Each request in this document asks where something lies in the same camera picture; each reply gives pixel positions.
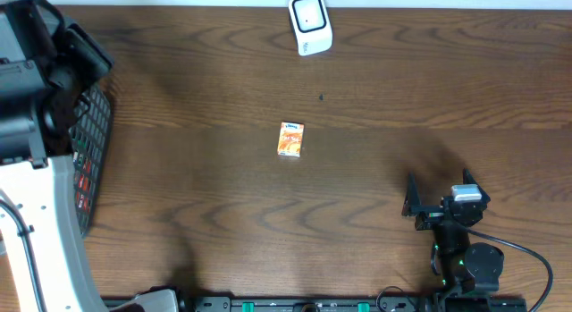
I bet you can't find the orange tissue pack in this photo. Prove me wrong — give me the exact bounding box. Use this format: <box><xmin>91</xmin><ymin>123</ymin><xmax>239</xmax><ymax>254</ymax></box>
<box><xmin>277</xmin><ymin>122</ymin><xmax>305</xmax><ymax>157</ymax></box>

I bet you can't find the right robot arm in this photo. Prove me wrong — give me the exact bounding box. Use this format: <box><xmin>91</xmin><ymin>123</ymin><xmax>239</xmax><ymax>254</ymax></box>
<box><xmin>401</xmin><ymin>169</ymin><xmax>504</xmax><ymax>311</ymax></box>

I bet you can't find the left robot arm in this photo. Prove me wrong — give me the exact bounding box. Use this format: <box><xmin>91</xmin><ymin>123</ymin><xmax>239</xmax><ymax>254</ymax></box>
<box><xmin>1</xmin><ymin>0</ymin><xmax>114</xmax><ymax>311</ymax></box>

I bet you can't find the white barcode scanner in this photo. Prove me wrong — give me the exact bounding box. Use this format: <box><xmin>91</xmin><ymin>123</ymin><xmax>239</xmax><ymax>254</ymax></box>
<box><xmin>288</xmin><ymin>0</ymin><xmax>333</xmax><ymax>56</ymax></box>

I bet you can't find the grey plastic mesh basket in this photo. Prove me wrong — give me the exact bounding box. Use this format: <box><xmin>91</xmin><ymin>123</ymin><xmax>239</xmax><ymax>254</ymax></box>
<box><xmin>69</xmin><ymin>84</ymin><xmax>114</xmax><ymax>238</ymax></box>

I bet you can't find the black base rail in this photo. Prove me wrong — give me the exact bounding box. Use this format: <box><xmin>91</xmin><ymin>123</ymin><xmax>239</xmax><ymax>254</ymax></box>
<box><xmin>182</xmin><ymin>295</ymin><xmax>526</xmax><ymax>312</ymax></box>

